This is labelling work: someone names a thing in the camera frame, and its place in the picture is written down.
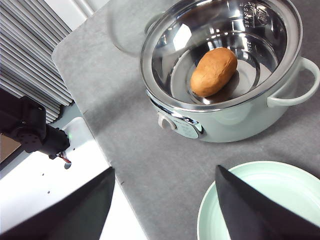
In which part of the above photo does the green electric steamer pot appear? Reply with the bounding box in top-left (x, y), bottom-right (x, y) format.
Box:
top-left (140, 0), bottom-right (320, 143)

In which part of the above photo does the green plate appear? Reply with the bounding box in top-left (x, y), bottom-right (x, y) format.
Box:
top-left (197, 161), bottom-right (320, 240)

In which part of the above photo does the grey ribbed panel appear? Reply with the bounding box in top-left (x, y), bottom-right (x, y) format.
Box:
top-left (0, 0), bottom-right (75, 123)

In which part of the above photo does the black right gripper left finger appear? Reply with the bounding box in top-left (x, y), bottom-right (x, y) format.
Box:
top-left (0, 167), bottom-right (116, 240)

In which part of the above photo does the grey table mat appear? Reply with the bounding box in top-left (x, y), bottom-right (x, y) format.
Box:
top-left (52, 0), bottom-right (320, 240)

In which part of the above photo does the brown potato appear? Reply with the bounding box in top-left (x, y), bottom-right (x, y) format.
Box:
top-left (190, 47), bottom-right (238, 98)

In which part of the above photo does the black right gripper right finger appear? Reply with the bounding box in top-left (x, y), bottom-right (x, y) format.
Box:
top-left (215, 165), bottom-right (320, 240)

